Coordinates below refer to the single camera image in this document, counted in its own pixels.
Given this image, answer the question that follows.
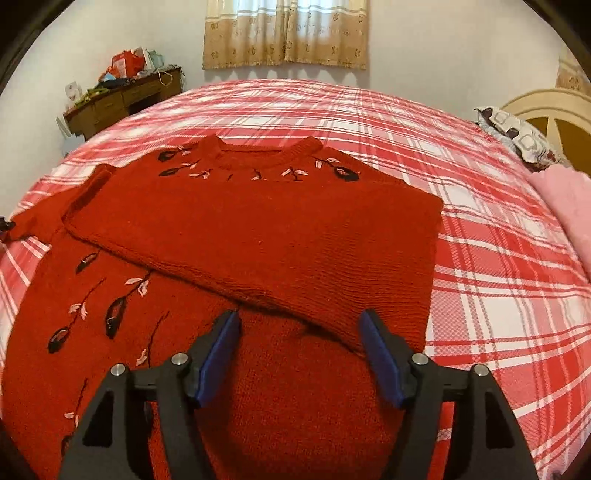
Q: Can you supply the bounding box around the long beige patterned curtain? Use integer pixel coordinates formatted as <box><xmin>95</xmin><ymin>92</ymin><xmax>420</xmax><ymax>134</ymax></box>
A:
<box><xmin>554</xmin><ymin>46</ymin><xmax>591</xmax><ymax>95</ymax></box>

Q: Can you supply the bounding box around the grey brown patterned pillow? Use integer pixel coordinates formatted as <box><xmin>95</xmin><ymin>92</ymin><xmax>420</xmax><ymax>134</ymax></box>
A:
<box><xmin>475</xmin><ymin>106</ymin><xmax>571</xmax><ymax>171</ymax></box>

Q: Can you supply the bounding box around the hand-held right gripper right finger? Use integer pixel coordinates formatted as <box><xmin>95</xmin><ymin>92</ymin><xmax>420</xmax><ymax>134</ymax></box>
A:
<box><xmin>359</xmin><ymin>309</ymin><xmax>539</xmax><ymax>480</ymax></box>

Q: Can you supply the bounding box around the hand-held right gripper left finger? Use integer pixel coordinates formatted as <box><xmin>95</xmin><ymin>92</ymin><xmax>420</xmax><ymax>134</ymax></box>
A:
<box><xmin>58</xmin><ymin>310</ymin><xmax>242</xmax><ymax>480</ymax></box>

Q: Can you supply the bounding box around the brown wooden desk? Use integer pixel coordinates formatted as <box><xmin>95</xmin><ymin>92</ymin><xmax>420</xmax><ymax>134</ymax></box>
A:
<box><xmin>62</xmin><ymin>67</ymin><xmax>183</xmax><ymax>141</ymax></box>

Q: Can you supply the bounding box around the short beige patterned curtain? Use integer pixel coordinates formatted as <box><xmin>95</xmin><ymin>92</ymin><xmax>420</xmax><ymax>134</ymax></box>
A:
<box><xmin>202</xmin><ymin>0</ymin><xmax>370</xmax><ymax>71</ymax></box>

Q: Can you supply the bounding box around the red embroidered knit sweater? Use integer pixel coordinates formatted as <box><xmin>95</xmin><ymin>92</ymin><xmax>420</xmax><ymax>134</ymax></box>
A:
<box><xmin>0</xmin><ymin>134</ymin><xmax>444</xmax><ymax>480</ymax></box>

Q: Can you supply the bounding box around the pink floral pillow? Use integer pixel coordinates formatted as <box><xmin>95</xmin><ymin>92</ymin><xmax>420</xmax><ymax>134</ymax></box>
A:
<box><xmin>529</xmin><ymin>165</ymin><xmax>591</xmax><ymax>278</ymax></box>

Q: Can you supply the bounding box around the cream and brown headboard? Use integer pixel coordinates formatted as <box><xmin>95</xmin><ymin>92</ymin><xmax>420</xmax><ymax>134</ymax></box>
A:
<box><xmin>501</xmin><ymin>88</ymin><xmax>591</xmax><ymax>176</ymax></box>

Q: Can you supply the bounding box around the pile of clutter on desk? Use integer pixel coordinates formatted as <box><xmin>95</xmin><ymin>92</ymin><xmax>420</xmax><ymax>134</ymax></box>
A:
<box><xmin>65</xmin><ymin>46</ymin><xmax>178</xmax><ymax>109</ymax></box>

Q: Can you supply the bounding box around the red white plaid bed sheet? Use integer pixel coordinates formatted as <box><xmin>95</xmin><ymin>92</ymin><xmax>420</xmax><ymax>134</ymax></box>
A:
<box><xmin>0</xmin><ymin>78</ymin><xmax>591</xmax><ymax>480</ymax></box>

